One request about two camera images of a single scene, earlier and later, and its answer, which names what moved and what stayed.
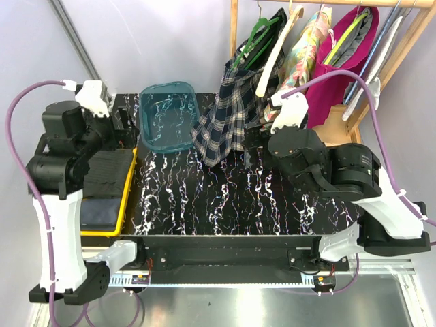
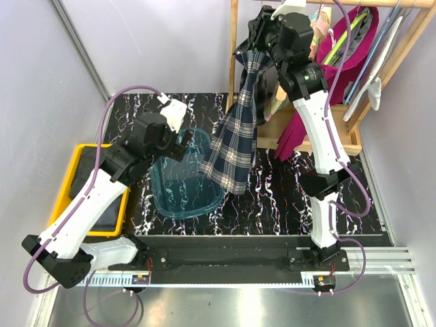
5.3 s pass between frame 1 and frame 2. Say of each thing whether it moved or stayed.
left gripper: moved
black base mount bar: stayed
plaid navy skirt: moved
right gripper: moved
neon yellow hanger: stayed
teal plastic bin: moved
